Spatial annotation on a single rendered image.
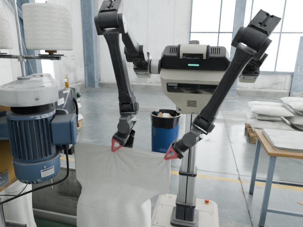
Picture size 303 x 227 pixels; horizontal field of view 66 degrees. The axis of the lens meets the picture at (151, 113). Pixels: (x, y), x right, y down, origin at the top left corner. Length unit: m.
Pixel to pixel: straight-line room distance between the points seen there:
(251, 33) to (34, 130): 0.76
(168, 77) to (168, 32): 7.80
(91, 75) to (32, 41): 8.97
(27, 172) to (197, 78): 0.93
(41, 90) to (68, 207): 1.27
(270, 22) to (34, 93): 0.77
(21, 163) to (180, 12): 8.58
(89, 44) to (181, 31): 3.59
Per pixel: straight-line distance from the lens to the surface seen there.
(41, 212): 1.95
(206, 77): 1.33
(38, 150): 0.86
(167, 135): 3.31
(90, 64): 9.83
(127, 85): 1.00
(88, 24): 9.87
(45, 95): 0.80
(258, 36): 0.84
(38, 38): 0.91
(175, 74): 1.35
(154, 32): 9.21
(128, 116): 1.01
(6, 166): 1.04
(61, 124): 0.83
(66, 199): 1.89
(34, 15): 0.92
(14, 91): 0.79
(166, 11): 9.21
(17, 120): 0.83
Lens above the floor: 1.54
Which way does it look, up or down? 15 degrees down
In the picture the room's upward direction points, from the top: 1 degrees clockwise
